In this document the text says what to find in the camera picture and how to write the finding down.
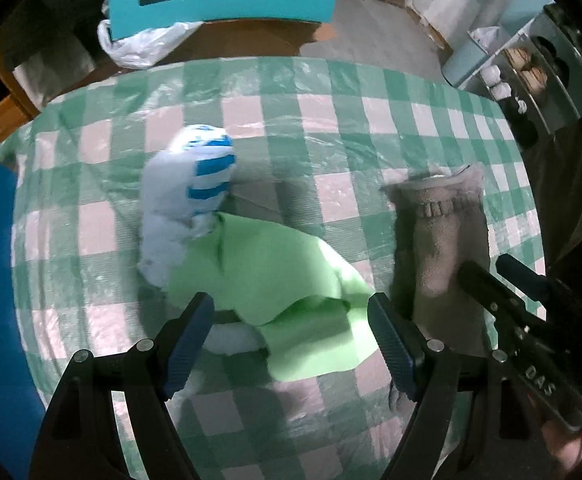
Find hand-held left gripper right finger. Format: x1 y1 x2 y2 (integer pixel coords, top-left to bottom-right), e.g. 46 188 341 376
367 292 542 480

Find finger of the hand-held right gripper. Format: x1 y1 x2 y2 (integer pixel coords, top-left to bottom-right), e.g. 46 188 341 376
496 254 572 306
458 260 524 323

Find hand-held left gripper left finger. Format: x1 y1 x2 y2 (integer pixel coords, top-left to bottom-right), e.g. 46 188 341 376
36 292 216 480

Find brown-grey sock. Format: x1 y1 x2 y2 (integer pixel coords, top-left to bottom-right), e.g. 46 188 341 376
381 162 496 358

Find light green cloth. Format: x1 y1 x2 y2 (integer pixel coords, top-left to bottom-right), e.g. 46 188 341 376
167 211 379 381

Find person's right hand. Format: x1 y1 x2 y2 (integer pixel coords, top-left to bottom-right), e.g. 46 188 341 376
541 410 582 480

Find pale blue sock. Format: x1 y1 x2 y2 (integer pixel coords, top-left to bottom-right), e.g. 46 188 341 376
206 322 269 357

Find white sock blue stripes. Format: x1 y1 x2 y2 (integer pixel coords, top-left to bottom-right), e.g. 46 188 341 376
138 124 236 288

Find group of assorted shoes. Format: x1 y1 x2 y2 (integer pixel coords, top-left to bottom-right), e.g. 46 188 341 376
481 35 572 146

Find grey shoe rack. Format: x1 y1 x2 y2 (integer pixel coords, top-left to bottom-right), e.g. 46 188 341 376
466 2 582 146

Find light blue bin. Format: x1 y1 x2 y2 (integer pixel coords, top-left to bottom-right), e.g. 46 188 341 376
441 40 492 88

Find green checkered tablecloth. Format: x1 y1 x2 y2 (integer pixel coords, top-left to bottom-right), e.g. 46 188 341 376
0 57 546 480

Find white door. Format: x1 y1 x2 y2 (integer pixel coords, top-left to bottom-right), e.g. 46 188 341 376
406 0 472 46

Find white plastic bag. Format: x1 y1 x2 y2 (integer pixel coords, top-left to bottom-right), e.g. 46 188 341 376
97 19 204 68

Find teal printed box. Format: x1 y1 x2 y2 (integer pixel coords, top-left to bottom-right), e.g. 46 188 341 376
107 0 346 41

